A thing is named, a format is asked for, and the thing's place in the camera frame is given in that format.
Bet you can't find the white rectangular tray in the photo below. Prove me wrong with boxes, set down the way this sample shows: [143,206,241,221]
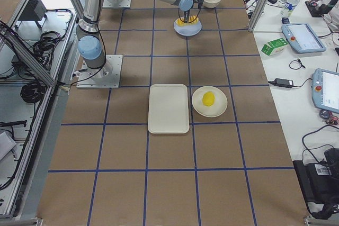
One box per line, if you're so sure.
[148,84,190,134]

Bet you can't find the cream plate under lemon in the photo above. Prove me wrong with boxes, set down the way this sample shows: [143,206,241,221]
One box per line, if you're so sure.
[192,86,228,117]

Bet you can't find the blue teach pendant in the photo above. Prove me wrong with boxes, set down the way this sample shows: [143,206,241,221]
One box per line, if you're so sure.
[312,68,338,113]
[281,23,326,53]

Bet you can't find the green white carton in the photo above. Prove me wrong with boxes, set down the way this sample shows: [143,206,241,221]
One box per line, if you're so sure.
[261,38,288,56]

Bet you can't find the black power adapter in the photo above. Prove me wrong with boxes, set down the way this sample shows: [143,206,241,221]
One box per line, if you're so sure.
[274,78,294,88]

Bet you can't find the plastic water bottle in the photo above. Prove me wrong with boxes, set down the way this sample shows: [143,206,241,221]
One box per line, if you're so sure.
[280,0,300,18]

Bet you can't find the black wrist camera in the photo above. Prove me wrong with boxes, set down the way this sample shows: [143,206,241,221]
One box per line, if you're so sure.
[194,0,204,10]

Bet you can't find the yellow lemon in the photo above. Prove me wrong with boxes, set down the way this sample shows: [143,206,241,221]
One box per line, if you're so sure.
[202,91,215,107]

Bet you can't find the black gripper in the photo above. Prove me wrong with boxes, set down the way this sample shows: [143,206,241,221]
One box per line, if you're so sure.
[183,10,190,23]

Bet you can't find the striped orange bread roll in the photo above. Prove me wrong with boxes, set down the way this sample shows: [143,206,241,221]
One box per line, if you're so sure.
[175,15,199,26]

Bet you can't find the light blue plate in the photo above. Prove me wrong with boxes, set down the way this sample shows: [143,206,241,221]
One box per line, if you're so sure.
[173,19,202,37]

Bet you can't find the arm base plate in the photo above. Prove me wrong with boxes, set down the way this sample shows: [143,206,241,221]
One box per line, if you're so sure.
[76,55,123,89]
[103,0,131,9]

